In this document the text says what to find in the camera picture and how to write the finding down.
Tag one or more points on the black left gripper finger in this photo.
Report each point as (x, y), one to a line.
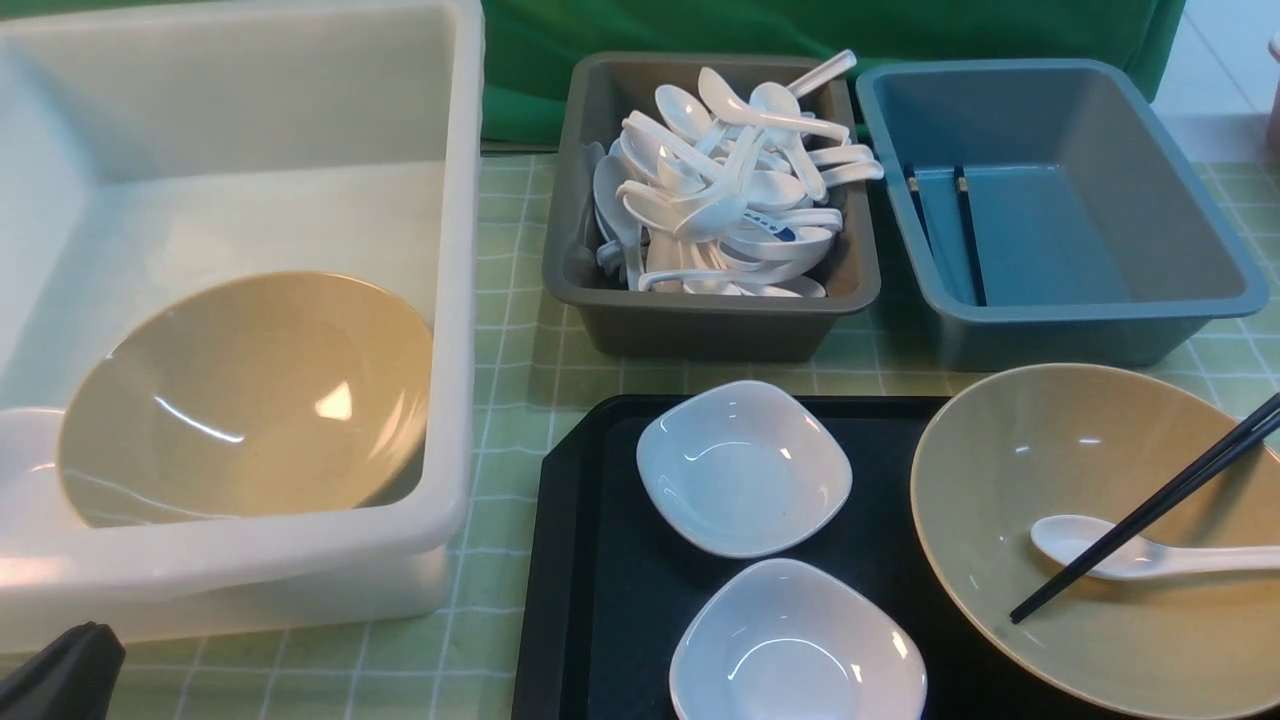
(72, 678)

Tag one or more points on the white square dish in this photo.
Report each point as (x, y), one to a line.
(743, 470)
(785, 640)

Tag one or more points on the beige noodle bowl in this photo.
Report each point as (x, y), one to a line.
(1090, 440)

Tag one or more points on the white soup spoon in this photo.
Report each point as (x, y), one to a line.
(1062, 538)

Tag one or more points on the beige bowl in tub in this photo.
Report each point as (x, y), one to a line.
(277, 394)

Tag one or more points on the green checkered table mat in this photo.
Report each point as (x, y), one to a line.
(83, 262)

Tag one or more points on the large white plastic tub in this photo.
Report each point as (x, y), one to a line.
(235, 88)

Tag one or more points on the black serving tray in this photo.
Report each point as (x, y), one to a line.
(613, 587)

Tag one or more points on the grey plastic spoon bin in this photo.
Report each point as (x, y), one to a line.
(667, 321)

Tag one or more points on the green backdrop cloth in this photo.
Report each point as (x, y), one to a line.
(533, 46)

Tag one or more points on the white spoon with blue mark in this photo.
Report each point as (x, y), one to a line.
(808, 244)

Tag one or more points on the white spoon top of pile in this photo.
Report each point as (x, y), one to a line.
(732, 110)

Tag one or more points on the white spoon sticking up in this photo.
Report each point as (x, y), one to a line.
(830, 70)

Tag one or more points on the black chopstick gold band left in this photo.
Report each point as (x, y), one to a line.
(917, 198)

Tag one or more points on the black chopstick gold band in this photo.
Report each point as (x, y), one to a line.
(917, 198)
(964, 204)

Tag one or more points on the black chopstick gold band right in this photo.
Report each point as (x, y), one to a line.
(964, 204)

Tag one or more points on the blue plastic chopstick bin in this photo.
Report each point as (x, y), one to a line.
(1098, 241)

